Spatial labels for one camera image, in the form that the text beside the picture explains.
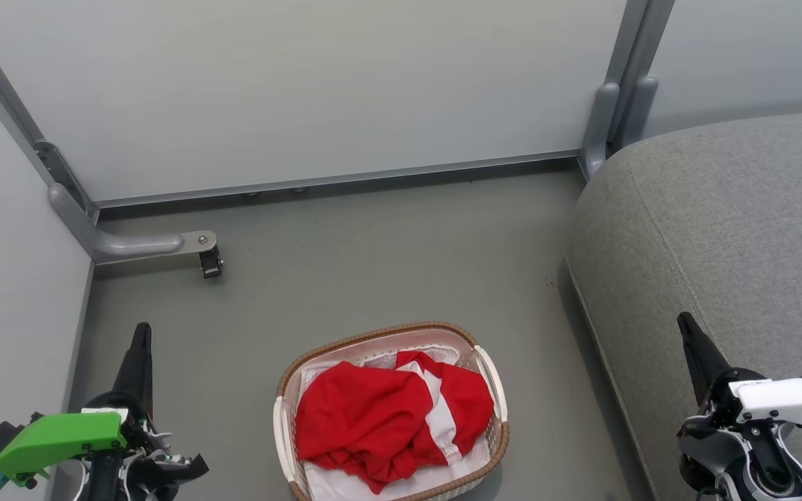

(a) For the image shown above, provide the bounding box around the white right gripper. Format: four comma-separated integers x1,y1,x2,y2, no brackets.
677,312,802,446

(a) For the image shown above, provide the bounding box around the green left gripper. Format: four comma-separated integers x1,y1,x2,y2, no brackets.
0,322,155,488

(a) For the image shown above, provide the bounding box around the red and white garment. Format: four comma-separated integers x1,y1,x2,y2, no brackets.
294,350,496,495

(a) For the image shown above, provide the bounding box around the grey fabric sofa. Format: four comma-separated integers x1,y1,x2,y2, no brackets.
566,108,802,501

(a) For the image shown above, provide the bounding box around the black caster wheel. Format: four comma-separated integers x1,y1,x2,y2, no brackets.
198,247,224,279

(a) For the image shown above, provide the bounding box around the white wicker-rimmed laundry basket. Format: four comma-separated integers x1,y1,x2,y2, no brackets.
273,321,510,501

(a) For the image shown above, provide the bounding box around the white basket liner cloth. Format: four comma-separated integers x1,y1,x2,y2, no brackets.
300,344,492,500

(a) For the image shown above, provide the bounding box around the grey partition foot bracket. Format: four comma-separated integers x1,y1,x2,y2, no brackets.
48,182,219,265

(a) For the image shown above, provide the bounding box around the grey partition bottom rail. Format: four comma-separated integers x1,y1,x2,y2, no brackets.
93,150,583,209

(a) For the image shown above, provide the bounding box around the grey double partition post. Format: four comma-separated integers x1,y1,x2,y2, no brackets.
579,0,677,182

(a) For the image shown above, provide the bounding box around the grey partition corner post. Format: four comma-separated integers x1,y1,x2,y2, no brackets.
0,7,99,223

